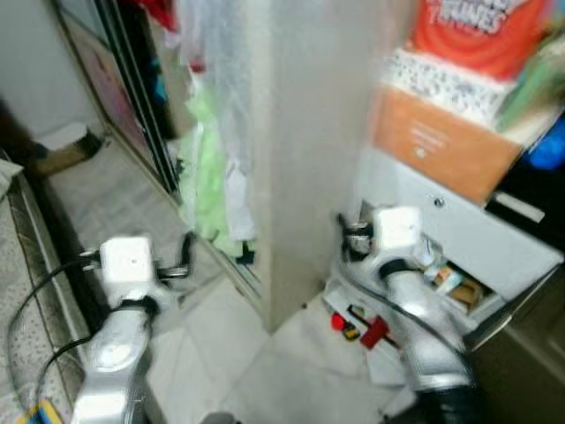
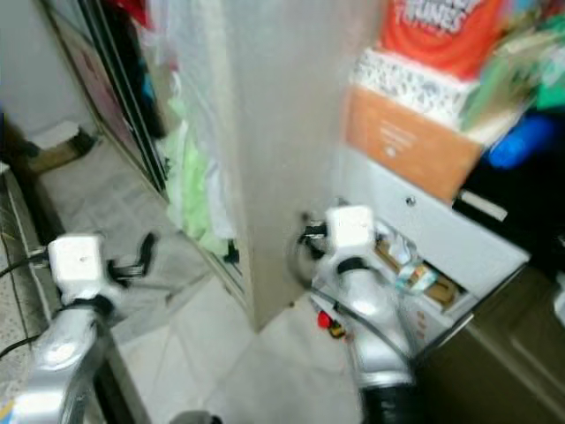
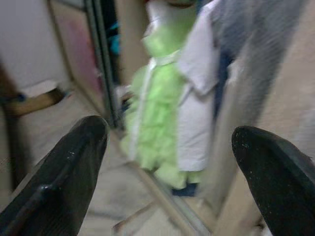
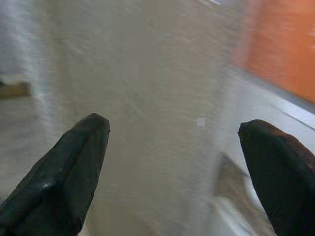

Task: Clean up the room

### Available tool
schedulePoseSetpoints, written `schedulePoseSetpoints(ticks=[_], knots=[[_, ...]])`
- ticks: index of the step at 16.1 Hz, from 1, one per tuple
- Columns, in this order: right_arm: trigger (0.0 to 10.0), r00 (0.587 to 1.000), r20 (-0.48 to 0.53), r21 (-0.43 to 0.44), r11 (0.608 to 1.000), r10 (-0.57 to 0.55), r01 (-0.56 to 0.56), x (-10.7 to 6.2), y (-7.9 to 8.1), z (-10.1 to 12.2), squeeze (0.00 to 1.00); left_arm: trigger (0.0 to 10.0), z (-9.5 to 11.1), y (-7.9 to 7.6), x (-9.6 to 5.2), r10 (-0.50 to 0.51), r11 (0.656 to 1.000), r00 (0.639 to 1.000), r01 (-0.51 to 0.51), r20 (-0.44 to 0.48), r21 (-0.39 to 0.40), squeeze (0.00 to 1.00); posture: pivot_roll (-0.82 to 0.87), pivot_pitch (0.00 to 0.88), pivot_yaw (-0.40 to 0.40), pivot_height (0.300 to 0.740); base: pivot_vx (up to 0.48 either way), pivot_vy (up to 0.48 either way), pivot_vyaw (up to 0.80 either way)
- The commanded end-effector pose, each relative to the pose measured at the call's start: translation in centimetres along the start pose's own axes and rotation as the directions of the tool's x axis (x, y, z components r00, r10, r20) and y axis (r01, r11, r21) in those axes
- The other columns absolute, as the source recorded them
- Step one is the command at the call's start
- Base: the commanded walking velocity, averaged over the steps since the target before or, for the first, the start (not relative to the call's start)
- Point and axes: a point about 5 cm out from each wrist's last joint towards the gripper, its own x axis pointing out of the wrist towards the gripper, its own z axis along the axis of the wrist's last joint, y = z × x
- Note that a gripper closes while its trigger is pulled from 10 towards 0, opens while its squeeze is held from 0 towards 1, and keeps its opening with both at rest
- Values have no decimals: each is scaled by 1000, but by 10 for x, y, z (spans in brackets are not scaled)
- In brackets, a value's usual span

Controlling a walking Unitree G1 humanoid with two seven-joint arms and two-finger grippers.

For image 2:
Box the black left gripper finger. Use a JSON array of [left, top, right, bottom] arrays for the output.
[[137, 231, 162, 275]]

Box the light green cloth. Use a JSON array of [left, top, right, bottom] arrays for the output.
[[172, 97, 239, 261]]

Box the small red toy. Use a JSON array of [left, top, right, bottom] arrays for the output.
[[316, 309, 347, 341]]

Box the small packet in drawer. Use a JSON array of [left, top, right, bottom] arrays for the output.
[[375, 234, 460, 306]]

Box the white quilted mattress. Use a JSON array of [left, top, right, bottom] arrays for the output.
[[0, 168, 54, 424]]

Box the brown cardboard box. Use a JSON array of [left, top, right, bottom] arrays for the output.
[[22, 119, 98, 173]]

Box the orange cardboard box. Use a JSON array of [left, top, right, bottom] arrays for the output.
[[344, 84, 486, 204]]

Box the white drawer cabinet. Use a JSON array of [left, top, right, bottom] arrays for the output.
[[335, 146, 531, 345]]

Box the silver left robot leg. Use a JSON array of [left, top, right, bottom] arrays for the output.
[[168, 411, 213, 424]]

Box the white patterned box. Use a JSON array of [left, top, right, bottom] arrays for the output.
[[358, 49, 478, 129]]

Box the clear plastic bag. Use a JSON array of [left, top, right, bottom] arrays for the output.
[[150, 0, 230, 239]]

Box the black box with white label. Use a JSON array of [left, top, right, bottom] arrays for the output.
[[450, 150, 565, 257]]

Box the dark brown cabinet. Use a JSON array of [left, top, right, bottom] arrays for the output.
[[415, 265, 565, 424]]

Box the blue plastic bag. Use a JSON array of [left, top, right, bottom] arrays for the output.
[[486, 113, 561, 170]]

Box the red printed bag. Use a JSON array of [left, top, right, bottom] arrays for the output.
[[380, 0, 513, 82]]

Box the red cloth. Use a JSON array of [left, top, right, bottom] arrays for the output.
[[115, 0, 155, 27]]

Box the green packaged item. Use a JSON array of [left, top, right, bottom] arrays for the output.
[[459, 9, 565, 133]]

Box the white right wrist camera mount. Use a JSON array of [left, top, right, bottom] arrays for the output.
[[325, 205, 375, 259]]

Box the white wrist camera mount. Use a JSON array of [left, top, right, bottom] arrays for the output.
[[48, 233, 109, 297], [325, 205, 375, 259]]

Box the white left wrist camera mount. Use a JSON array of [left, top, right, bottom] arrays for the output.
[[48, 233, 109, 297]]

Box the dark sliding door frame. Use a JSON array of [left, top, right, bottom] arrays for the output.
[[35, 0, 169, 195]]

